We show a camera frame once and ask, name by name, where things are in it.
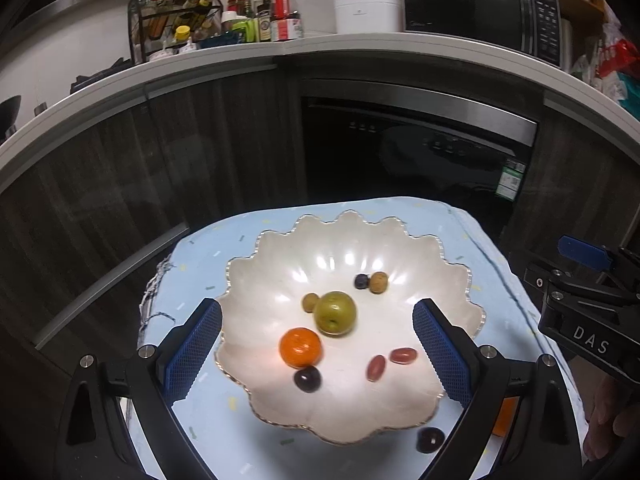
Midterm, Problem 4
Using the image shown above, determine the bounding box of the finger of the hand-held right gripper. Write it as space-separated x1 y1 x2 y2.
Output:
558 235 640 281
523 259 640 311

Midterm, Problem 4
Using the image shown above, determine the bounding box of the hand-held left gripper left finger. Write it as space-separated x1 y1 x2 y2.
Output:
50 298 223 480

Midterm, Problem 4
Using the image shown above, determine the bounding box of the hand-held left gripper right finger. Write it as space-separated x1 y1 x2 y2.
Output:
413 298 586 480

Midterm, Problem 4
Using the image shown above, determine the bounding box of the mandarin orange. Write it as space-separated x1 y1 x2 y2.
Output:
279 327 323 368
492 396 517 437

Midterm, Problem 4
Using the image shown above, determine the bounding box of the white scalloped bowl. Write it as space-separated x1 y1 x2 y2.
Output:
214 211 487 445

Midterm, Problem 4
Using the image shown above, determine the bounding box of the green apple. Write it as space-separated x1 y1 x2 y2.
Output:
313 291 358 336

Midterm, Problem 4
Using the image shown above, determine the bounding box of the person's right hand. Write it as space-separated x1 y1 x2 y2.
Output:
582 374 640 463

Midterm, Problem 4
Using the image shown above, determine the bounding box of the dark wood cabinet door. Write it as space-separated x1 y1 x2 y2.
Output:
0 102 191 376
505 105 640 311
145 65 301 241

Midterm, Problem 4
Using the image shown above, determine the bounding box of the dark purple grape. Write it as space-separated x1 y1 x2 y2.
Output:
416 427 446 455

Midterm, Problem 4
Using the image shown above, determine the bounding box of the green dishwasher sticker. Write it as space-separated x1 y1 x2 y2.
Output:
496 159 527 202

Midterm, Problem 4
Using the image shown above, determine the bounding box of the light blue tablecloth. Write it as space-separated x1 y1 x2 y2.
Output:
137 195 586 480

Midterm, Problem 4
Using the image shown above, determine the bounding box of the dark purple cherry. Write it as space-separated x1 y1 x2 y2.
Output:
293 365 322 394

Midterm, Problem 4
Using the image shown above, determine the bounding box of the teal plastic bag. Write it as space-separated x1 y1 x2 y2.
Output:
617 72 640 121

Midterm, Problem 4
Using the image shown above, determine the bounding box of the red and white plastic bag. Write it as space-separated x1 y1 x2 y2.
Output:
572 22 640 96

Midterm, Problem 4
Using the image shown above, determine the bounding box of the black built-in dishwasher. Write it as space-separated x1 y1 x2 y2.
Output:
299 79 542 241

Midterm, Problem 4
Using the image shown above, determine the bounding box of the black microwave oven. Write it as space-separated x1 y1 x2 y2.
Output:
401 0 562 69

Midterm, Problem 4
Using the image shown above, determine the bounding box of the black pan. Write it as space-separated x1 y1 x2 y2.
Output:
0 96 24 143

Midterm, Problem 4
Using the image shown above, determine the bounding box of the white kitchen countertop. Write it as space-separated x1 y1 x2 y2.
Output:
0 30 640 193

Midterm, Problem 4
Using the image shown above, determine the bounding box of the white lidded container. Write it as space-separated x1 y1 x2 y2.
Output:
333 0 404 35

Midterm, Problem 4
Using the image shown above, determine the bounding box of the green packet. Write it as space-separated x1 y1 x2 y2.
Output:
231 18 257 44

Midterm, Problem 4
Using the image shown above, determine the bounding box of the dark glass bottle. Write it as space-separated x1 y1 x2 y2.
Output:
257 0 274 42

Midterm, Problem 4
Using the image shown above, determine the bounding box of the grey cabinet handle strip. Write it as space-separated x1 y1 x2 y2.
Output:
34 224 192 350

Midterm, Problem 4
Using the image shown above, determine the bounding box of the black wire spice rack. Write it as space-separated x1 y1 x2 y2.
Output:
128 0 224 64

